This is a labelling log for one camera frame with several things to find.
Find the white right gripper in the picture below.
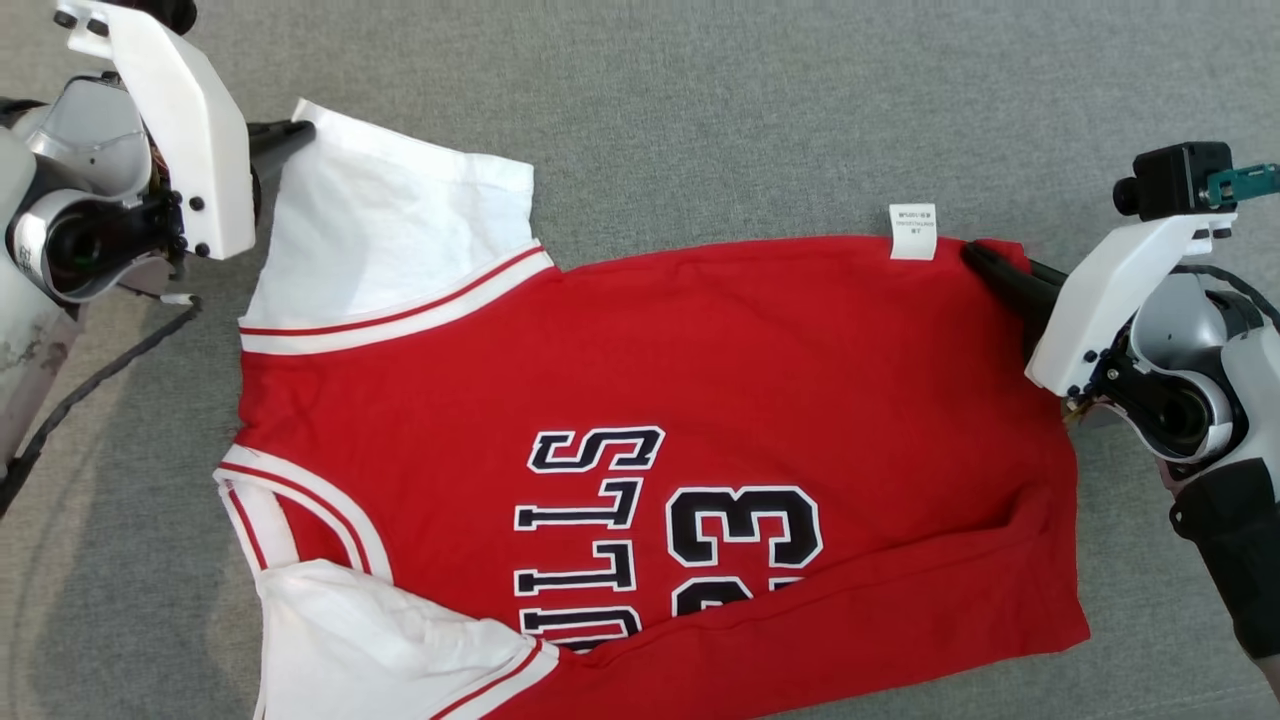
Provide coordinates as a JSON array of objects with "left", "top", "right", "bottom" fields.
[{"left": 962, "top": 213, "right": 1266, "bottom": 398}]

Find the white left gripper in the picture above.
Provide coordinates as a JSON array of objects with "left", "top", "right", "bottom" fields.
[{"left": 25, "top": 0, "right": 317, "bottom": 261}]

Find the red white basketball jersey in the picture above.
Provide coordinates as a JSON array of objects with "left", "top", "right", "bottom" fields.
[{"left": 213, "top": 98, "right": 1091, "bottom": 720}]

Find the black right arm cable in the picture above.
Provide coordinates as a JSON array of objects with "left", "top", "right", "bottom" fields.
[{"left": 1170, "top": 262, "right": 1280, "bottom": 331}]

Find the teal right camera connector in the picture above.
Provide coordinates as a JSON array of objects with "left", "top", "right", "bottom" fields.
[{"left": 1205, "top": 163, "right": 1280, "bottom": 206}]

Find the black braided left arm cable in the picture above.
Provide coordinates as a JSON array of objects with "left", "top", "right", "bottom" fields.
[{"left": 0, "top": 295, "right": 203, "bottom": 516}]

